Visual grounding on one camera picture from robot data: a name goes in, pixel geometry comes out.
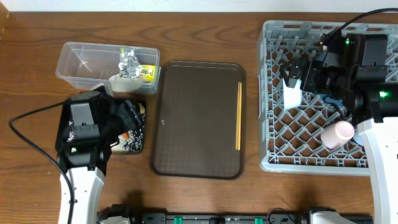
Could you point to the dark blue plate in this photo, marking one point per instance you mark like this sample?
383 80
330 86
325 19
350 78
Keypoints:
335 104

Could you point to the pink cup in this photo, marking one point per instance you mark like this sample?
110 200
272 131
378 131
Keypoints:
337 134

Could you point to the brown food scrap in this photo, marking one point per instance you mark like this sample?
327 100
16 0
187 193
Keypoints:
142 108

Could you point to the orange carrot piece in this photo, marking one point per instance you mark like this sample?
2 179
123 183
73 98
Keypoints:
125 135

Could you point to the aluminium foil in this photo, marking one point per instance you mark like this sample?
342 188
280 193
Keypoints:
129 66

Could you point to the white rice pile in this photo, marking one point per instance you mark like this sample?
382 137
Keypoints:
91 139

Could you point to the light blue rice bowl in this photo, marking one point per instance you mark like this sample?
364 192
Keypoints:
292 97

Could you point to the white napkin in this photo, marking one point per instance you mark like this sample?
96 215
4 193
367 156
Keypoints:
127 85

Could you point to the black tray bin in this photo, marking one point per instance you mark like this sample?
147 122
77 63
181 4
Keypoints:
67 133

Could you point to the yellow snack wrapper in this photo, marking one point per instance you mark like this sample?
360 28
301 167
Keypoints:
147 73

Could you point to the grey dishwasher rack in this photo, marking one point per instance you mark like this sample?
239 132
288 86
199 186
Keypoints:
289 140

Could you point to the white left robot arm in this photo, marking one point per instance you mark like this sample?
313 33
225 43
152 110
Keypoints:
81 176

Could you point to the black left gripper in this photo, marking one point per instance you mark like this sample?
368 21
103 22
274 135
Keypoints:
130 114

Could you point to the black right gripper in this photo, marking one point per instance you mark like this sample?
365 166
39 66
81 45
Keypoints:
311 68

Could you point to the wooden chopstick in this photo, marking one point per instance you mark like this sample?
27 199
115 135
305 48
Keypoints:
236 119
239 116

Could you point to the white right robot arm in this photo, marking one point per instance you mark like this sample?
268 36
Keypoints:
353 69

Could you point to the brown serving tray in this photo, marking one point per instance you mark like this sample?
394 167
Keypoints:
195 130

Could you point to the clear plastic bin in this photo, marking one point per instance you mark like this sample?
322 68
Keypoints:
84 65

